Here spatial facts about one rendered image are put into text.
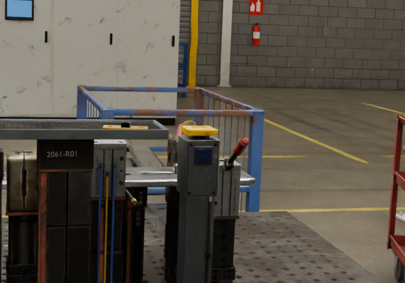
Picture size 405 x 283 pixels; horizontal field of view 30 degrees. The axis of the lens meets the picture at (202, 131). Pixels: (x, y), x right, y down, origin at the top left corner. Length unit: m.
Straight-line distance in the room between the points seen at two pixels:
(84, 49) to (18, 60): 0.82
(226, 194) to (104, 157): 0.28
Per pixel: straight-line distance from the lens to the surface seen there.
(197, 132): 1.45
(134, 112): 3.56
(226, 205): 1.66
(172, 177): 1.78
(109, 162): 1.58
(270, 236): 2.42
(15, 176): 1.58
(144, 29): 9.71
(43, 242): 1.44
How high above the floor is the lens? 1.37
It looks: 8 degrees down
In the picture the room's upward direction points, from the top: 2 degrees clockwise
